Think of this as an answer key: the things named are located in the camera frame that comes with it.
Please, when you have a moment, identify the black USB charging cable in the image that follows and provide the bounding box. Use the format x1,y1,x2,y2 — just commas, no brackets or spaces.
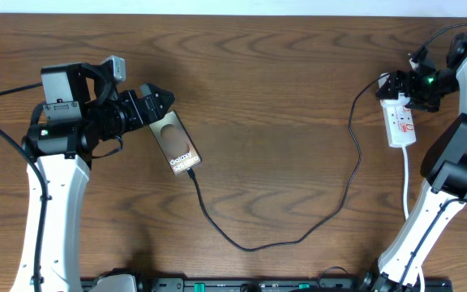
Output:
186,72,392,253

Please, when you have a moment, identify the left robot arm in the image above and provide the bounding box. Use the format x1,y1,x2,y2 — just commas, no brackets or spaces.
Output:
11,56,175,291

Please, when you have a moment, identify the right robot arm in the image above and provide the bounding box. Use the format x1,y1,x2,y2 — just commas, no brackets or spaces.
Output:
358,32,467,291

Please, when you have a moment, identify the white power strip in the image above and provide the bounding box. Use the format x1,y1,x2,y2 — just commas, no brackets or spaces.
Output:
380,96,417,148

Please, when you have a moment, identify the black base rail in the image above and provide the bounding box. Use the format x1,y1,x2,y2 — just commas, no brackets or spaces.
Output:
81,277,453,292

